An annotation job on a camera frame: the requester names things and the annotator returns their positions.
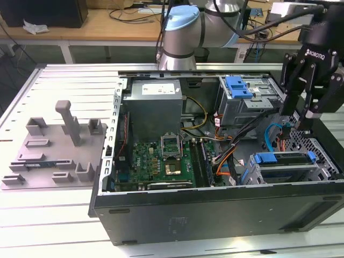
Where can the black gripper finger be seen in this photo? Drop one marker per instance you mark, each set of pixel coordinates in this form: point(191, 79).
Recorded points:
point(289, 102)
point(326, 102)

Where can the hard disk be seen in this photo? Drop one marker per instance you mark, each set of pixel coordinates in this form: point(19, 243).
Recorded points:
point(266, 158)

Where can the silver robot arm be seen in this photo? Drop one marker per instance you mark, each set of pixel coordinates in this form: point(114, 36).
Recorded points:
point(212, 29)

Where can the metal disk bay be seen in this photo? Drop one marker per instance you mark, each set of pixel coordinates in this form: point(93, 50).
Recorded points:
point(295, 167)

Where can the metal drive cage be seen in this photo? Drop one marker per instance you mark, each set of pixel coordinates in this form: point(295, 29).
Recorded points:
point(242, 110)

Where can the blue plastic cage latch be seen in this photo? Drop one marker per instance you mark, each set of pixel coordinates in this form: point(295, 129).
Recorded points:
point(237, 88)

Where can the black waste bin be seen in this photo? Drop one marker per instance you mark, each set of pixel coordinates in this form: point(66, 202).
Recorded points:
point(201, 55)

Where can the CPU socket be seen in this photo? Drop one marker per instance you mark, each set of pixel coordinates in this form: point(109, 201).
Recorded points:
point(172, 168)

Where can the black PC case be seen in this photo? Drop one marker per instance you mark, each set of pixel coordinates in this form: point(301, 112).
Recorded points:
point(215, 215)

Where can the grey power supply unit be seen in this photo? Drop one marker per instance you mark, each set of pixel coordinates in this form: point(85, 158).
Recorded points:
point(153, 113)

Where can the black graphics card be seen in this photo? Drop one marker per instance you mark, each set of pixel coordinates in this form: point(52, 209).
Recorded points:
point(169, 185)

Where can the green motherboard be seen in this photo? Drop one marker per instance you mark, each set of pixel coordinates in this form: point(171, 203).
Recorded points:
point(145, 161)

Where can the wooden desk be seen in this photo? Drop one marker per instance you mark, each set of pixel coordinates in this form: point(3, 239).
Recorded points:
point(94, 29)

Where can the grey parts rack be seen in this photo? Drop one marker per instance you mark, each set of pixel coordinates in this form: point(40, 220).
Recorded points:
point(53, 156)

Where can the green RAM stick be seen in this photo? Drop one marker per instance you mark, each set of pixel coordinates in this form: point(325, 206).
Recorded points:
point(40, 164)

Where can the large black box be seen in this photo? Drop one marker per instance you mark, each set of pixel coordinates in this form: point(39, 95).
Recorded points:
point(40, 13)

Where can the crumpled white paper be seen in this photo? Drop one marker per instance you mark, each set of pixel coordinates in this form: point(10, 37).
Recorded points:
point(35, 28)

